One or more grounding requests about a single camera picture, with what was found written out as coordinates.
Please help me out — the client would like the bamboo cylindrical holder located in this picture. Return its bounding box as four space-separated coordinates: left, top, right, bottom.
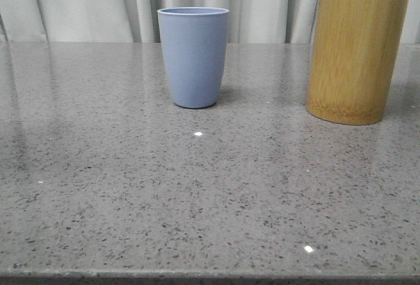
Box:
306 0 409 125

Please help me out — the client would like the blue plastic cup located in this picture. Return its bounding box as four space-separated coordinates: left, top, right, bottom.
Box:
157 7 230 109

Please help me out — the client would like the white pleated curtain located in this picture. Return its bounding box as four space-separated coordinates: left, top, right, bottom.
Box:
0 0 420 45

